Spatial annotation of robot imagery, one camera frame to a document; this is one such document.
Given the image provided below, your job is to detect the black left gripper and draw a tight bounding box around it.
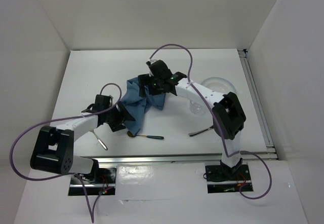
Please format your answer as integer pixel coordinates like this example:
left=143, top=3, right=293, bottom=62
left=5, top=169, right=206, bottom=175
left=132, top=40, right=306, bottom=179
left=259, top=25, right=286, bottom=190
left=103, top=101, right=134, bottom=132

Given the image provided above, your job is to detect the blue cloth napkin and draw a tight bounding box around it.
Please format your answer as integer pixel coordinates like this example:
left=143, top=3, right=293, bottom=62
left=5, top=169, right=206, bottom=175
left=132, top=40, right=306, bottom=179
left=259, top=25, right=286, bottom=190
left=120, top=78, right=166, bottom=135

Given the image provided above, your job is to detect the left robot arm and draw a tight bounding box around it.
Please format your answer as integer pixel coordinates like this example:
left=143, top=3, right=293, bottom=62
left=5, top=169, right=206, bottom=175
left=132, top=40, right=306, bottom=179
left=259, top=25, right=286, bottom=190
left=30, top=102, right=135, bottom=183

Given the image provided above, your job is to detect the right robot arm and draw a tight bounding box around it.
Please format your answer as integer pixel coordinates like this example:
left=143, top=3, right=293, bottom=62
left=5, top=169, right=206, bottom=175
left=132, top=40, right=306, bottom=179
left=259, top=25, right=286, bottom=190
left=138, top=60, right=246, bottom=179

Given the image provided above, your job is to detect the silver fork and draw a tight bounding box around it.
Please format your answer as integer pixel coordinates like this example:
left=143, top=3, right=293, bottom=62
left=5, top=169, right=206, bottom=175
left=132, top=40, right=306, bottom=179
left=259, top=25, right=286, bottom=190
left=92, top=130, right=108, bottom=151

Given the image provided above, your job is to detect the clear plastic cup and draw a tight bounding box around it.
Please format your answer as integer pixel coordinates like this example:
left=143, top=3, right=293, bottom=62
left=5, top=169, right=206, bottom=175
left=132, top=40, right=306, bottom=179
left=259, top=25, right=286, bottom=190
left=189, top=100, right=205, bottom=116

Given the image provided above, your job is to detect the clear glass plate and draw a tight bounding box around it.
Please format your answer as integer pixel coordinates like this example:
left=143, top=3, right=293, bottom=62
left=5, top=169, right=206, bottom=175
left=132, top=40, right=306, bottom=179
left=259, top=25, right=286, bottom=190
left=200, top=77, right=237, bottom=101

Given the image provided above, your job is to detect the silver table knife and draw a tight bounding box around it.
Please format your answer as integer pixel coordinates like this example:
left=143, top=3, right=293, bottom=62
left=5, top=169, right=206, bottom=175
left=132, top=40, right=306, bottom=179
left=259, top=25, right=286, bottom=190
left=188, top=126, right=214, bottom=137

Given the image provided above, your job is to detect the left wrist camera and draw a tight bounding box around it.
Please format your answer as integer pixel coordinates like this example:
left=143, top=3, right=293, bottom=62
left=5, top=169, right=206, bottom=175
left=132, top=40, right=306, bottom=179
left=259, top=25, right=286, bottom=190
left=82, top=94, right=113, bottom=114

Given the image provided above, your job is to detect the gold spoon with dark handle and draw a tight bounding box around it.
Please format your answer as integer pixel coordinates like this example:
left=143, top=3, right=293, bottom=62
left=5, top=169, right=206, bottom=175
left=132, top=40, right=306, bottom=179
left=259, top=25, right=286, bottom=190
left=127, top=131, right=165, bottom=140

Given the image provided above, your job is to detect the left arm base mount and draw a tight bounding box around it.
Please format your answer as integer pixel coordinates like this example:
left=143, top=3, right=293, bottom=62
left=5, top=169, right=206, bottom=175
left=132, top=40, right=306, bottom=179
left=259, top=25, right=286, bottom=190
left=68, top=167, right=117, bottom=196

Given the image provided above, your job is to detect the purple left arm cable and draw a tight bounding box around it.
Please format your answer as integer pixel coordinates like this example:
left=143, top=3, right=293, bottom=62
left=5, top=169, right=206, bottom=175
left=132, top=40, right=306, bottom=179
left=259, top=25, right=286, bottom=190
left=9, top=83, right=122, bottom=223

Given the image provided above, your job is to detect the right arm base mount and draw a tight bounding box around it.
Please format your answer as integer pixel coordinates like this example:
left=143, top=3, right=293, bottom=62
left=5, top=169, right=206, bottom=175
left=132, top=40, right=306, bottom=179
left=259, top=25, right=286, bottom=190
left=202, top=164, right=254, bottom=194

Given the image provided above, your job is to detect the aluminium rail frame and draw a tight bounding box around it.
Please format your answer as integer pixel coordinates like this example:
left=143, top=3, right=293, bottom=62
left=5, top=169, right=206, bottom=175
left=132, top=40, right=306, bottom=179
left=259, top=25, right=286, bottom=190
left=237, top=49, right=279, bottom=160

